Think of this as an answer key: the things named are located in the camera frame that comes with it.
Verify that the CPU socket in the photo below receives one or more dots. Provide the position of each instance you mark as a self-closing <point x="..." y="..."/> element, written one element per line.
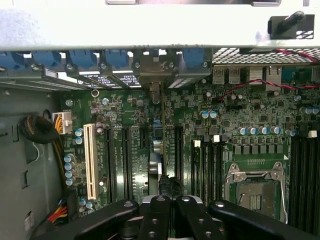
<point x="257" y="195"/>

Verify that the white power connector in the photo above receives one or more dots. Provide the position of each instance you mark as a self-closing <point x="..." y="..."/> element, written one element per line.
<point x="63" y="122"/>

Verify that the metal locking lever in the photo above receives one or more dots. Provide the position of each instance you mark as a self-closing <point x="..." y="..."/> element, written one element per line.
<point x="283" y="197"/>

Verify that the short PCIe expansion slot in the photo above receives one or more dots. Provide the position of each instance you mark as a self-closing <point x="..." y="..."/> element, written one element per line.
<point x="143" y="137"/>

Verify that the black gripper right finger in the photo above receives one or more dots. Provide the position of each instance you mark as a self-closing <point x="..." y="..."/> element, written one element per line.
<point x="190" y="220"/>

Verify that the long PCIe expansion slot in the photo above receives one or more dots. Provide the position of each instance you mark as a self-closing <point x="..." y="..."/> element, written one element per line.
<point x="108" y="162"/>
<point x="178" y="155"/>
<point x="126" y="162"/>

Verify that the silver USB port block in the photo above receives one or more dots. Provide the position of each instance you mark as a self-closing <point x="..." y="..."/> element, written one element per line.
<point x="220" y="75"/>

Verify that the green motherboard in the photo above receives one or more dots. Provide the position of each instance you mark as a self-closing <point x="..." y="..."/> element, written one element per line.
<point x="190" y="117"/>

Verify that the black RAM slot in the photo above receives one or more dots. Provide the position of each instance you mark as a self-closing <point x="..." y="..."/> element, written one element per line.
<point x="218" y="170"/>
<point x="207" y="172"/>
<point x="303" y="180"/>
<point x="295" y="180"/>

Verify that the blue card retention clip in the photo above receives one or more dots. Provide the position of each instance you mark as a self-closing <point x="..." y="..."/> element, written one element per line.
<point x="12" y="61"/>
<point x="46" y="58"/>
<point x="116" y="57"/>
<point x="82" y="58"/>
<point x="193" y="57"/>

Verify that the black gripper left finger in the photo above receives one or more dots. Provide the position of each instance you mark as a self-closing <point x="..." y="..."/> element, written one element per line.
<point x="160" y="220"/>

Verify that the open grey PC case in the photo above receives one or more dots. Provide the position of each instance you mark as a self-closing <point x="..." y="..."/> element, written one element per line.
<point x="125" y="25"/>

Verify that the white PCI expansion slot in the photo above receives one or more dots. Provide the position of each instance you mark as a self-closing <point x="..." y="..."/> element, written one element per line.
<point x="90" y="162"/>

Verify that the black intrusion switch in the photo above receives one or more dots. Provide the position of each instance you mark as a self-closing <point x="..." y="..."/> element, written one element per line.
<point x="290" y="25"/>

